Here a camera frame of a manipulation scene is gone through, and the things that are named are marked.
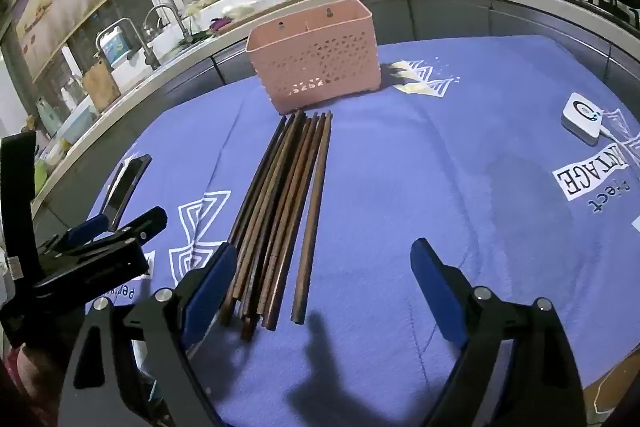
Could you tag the blue printed tablecloth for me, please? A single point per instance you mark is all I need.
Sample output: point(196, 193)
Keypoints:
point(425, 187)

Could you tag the white square puck device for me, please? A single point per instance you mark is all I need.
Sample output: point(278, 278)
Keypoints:
point(580, 119)

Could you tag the pink perforated plastic basket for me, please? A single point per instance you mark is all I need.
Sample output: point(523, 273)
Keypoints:
point(320, 62)

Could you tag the leaning wooden cutting board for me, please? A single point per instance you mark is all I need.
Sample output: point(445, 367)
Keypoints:
point(101, 87)

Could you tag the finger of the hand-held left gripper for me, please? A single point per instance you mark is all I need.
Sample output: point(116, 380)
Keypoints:
point(145, 222)
point(87, 228)

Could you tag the blue label detergent bottle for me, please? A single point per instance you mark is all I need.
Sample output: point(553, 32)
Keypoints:
point(116, 47)

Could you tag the person's left forearm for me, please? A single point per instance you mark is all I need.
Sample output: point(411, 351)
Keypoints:
point(35, 387)

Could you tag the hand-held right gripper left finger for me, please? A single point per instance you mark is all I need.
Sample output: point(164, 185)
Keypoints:
point(210, 294)

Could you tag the bundle of wooden chopsticks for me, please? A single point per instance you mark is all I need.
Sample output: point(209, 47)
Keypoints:
point(280, 217)

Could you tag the square steel faucet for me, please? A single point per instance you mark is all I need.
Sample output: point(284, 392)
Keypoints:
point(132, 39)

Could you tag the black smartphone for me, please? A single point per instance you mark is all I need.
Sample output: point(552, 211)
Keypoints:
point(125, 189)

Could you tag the curved steel faucet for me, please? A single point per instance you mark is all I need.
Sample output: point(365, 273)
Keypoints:
point(170, 19)

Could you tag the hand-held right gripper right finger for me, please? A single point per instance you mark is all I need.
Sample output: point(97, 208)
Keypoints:
point(440, 294)

